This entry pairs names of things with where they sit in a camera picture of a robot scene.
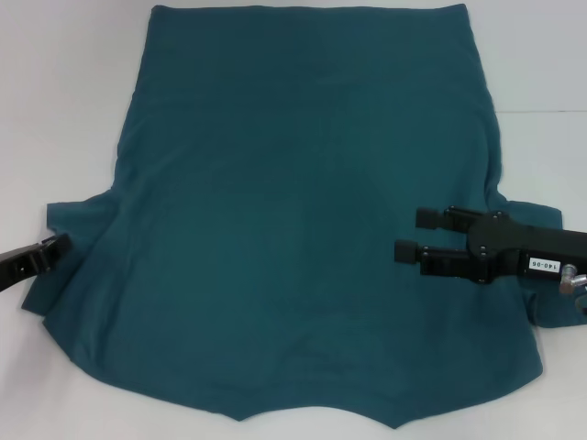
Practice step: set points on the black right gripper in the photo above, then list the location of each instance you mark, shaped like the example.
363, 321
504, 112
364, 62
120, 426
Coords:
513, 249

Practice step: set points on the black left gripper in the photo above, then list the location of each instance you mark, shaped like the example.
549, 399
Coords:
11, 270

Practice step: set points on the teal blue shirt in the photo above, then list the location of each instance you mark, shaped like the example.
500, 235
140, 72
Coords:
275, 183

